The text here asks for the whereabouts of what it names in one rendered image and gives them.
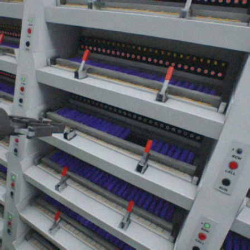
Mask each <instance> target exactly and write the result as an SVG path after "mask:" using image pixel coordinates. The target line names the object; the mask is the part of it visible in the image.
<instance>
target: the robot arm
mask: <svg viewBox="0 0 250 250"><path fill-rule="evenodd" d="M42 120H43V119H42V118H39V120H38V119H34V118H28V117H21V116H15V115H10V114H7V112H6V111H5V110H4V109H3V108H1V107H0V141H1V140H3V139H4V138H6V136H7V135H11V136H17V135H26V138H27V139H28V140H31V139H33V138H38V137H47V136H52V134H53V133H64V130H65V127H66V125H65V124H61V122H56V121H45V120H43V121H42Z"/></svg>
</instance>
